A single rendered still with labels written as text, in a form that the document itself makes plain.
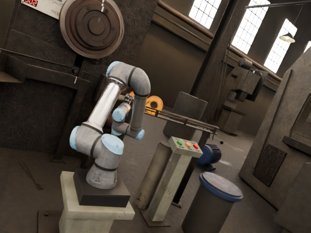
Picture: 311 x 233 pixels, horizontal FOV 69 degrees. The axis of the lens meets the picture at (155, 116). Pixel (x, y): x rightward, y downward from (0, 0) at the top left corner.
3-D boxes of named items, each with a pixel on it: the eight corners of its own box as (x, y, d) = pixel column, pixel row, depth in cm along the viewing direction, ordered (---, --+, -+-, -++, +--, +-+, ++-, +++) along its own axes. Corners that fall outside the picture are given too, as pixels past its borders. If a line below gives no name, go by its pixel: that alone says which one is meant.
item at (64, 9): (50, 42, 164) (71, -23, 157) (109, 66, 190) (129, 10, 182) (50, 43, 159) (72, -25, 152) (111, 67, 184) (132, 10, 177)
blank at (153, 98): (147, 93, 191) (146, 93, 187) (165, 98, 190) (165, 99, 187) (142, 111, 193) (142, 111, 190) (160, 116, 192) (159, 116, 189)
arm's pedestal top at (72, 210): (132, 220, 111) (135, 213, 110) (65, 218, 94) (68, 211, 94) (114, 182, 138) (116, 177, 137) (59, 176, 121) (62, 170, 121)
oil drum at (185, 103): (157, 128, 461) (174, 88, 447) (179, 134, 493) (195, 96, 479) (172, 141, 412) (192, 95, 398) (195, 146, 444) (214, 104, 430)
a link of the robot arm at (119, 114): (110, 120, 144) (112, 109, 141) (116, 113, 154) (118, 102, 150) (121, 124, 144) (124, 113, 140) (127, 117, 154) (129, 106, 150)
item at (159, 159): (131, 199, 177) (156, 139, 169) (144, 199, 184) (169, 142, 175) (137, 209, 167) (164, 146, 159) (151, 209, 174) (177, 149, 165)
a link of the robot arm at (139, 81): (158, 70, 126) (145, 134, 155) (139, 64, 127) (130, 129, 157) (150, 78, 117) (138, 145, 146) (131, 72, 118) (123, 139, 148)
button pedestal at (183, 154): (136, 211, 164) (169, 134, 155) (162, 211, 177) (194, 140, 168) (145, 227, 151) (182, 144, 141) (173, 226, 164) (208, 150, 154)
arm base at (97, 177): (120, 189, 112) (125, 171, 110) (90, 189, 104) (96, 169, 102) (110, 173, 125) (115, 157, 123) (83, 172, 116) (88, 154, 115)
